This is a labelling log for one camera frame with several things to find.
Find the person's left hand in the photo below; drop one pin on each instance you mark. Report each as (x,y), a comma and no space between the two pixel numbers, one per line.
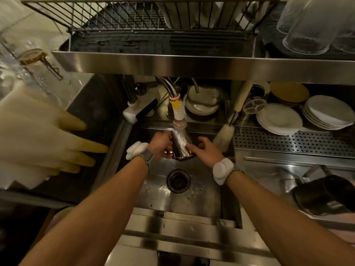
(160,144)

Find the person's right hand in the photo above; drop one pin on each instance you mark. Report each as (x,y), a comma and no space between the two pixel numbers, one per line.
(209,153)

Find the person's left fingers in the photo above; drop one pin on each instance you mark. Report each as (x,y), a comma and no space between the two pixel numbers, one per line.
(168,145)

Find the person's right thumb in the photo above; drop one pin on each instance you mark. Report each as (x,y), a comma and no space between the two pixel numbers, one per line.
(192,148)

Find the stainless steel cup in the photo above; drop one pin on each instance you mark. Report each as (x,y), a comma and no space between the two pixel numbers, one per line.
(181,146)

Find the person's right forearm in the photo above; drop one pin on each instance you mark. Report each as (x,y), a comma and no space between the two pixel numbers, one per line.
(285,224)

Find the person's left forearm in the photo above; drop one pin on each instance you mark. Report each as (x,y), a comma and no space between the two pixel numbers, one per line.
(91,216)

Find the white wrist tracker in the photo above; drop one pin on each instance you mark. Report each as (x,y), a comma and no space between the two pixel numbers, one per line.
(222,170)
(136,150)

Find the black sink drain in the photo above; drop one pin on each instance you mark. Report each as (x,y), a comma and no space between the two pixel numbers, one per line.
(178,181)

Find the steel bowl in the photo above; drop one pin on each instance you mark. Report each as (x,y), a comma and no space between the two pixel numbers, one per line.
(202,103)

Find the stainless steel sink basin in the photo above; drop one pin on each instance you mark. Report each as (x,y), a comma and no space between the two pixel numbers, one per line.
(177,203)

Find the round steel strainer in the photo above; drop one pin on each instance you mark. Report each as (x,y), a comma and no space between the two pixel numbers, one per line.
(254,105)

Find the stainless steel shelf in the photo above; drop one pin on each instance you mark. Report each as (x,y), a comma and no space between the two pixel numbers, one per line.
(199,66)

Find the stack of white plates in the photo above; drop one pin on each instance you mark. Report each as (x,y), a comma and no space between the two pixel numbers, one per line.
(330,110)
(278,119)

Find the perforated steel drain board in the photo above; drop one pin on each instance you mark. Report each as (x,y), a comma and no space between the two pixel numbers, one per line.
(294,142)

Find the yellow plate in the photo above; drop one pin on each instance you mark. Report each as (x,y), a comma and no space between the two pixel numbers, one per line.
(289,92)

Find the cream rubber glove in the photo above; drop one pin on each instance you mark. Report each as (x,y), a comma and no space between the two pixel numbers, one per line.
(36,135)

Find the black pan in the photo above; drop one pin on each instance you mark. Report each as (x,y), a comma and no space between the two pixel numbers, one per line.
(324,195)

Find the glass jar with clip lid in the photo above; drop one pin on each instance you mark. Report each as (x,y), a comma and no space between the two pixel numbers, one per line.
(34,59)

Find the clear drinking glass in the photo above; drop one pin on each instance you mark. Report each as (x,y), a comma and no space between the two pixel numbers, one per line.
(288,13)
(345,42)
(310,33)

